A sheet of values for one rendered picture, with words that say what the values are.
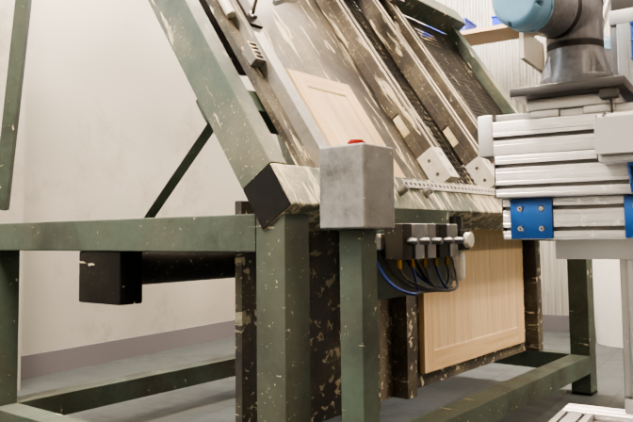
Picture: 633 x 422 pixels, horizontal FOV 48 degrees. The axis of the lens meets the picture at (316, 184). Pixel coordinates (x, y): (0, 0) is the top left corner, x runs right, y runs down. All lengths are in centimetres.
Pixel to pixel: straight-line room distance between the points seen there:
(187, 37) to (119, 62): 277
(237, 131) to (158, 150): 310
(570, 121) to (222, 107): 80
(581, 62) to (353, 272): 64
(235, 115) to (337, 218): 40
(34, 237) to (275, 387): 107
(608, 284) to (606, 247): 334
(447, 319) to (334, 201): 130
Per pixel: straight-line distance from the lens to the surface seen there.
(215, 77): 179
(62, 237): 227
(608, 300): 500
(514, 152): 156
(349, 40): 261
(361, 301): 151
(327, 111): 210
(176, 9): 195
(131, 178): 460
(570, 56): 157
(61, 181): 426
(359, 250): 150
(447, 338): 272
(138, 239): 197
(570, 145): 153
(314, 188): 168
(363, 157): 147
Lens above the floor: 74
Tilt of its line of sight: 4 degrees up
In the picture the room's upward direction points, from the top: 1 degrees counter-clockwise
